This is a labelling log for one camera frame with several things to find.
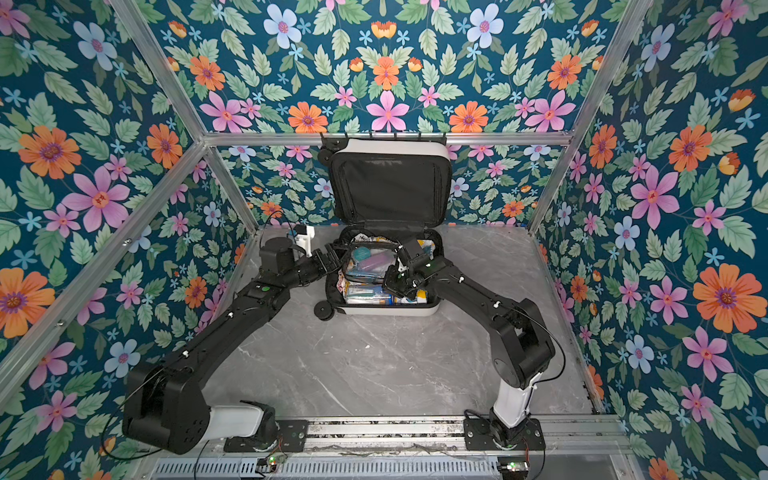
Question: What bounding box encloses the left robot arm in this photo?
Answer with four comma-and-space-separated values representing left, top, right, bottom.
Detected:
122, 237, 342, 454

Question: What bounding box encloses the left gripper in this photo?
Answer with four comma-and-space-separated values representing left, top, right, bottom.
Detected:
280, 241, 352, 290

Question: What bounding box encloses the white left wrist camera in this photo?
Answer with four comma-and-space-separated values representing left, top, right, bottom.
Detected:
293, 224, 316, 257

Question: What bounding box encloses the aluminium mounting rail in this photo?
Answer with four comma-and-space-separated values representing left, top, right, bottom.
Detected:
137, 415, 634, 460

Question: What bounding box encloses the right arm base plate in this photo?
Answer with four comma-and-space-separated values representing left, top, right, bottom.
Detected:
463, 416, 546, 451

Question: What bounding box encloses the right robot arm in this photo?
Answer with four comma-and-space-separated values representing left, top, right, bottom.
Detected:
383, 239, 557, 449

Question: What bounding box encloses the clear black toiletry bag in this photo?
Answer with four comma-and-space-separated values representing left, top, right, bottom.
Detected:
343, 246, 396, 284

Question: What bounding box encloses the white black suitcase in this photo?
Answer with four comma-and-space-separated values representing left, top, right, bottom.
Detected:
318, 138, 453, 317

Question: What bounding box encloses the yellow white patterned shirt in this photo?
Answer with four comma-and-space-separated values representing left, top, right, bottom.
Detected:
336, 234, 429, 306

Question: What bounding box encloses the white perforated cable tray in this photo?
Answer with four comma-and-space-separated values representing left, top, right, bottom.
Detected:
151, 457, 501, 479

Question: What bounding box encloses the aluminium frame cage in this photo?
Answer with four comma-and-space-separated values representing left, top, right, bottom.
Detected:
1, 1, 626, 429

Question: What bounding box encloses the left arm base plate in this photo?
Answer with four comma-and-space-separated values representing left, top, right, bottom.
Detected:
223, 419, 310, 454

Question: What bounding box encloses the clear jar blue lid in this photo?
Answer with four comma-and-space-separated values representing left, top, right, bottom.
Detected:
345, 284, 394, 305

